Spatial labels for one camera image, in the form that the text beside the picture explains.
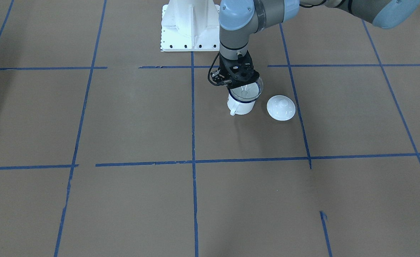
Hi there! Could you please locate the white blue-rimmed enamel mug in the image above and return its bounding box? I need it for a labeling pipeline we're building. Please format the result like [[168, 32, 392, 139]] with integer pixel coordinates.
[[227, 94, 255, 116]]

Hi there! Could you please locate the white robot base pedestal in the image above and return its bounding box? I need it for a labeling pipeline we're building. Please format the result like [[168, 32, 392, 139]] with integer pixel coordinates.
[[160, 0, 220, 52]]

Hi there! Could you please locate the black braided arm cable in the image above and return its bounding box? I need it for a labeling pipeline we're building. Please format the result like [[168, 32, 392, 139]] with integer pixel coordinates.
[[208, 53, 228, 86]]

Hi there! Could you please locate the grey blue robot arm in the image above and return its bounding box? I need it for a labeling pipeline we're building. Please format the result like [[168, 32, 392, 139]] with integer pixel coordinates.
[[208, 0, 420, 89]]

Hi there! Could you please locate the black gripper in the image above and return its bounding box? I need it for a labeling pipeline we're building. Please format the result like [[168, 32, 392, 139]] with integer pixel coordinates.
[[219, 51, 260, 88]]

